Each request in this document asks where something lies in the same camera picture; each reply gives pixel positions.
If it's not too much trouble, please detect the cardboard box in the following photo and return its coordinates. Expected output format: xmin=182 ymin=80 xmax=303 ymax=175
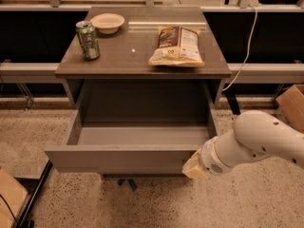
xmin=276 ymin=85 xmax=304 ymax=133
xmin=0 ymin=167 xmax=28 ymax=228

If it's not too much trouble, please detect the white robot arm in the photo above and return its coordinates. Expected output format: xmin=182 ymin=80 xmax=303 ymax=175
xmin=182 ymin=110 xmax=304 ymax=180

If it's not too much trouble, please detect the white cable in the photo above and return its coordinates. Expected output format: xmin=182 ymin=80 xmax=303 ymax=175
xmin=221 ymin=4 xmax=258 ymax=92

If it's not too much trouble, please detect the grey top drawer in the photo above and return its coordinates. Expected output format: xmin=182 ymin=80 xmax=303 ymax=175
xmin=44 ymin=78 xmax=222 ymax=175

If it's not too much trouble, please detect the cardboard box right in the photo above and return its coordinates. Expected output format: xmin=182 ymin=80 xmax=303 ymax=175
xmin=276 ymin=85 xmax=304 ymax=133

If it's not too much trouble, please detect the cardboard box bottom left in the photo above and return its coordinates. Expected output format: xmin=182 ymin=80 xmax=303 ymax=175
xmin=0 ymin=167 xmax=28 ymax=228

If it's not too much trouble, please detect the white paper bowl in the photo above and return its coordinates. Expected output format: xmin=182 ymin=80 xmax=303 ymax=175
xmin=90 ymin=13 xmax=124 ymax=34

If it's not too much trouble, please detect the yellow brown chip bag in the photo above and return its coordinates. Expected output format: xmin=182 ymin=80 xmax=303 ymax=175
xmin=148 ymin=27 xmax=204 ymax=67

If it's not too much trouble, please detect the green soda can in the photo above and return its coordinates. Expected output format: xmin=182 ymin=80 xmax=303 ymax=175
xmin=76 ymin=21 xmax=100 ymax=60

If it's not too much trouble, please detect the black floor rail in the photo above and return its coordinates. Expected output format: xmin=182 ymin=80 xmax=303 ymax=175
xmin=16 ymin=161 xmax=52 ymax=228

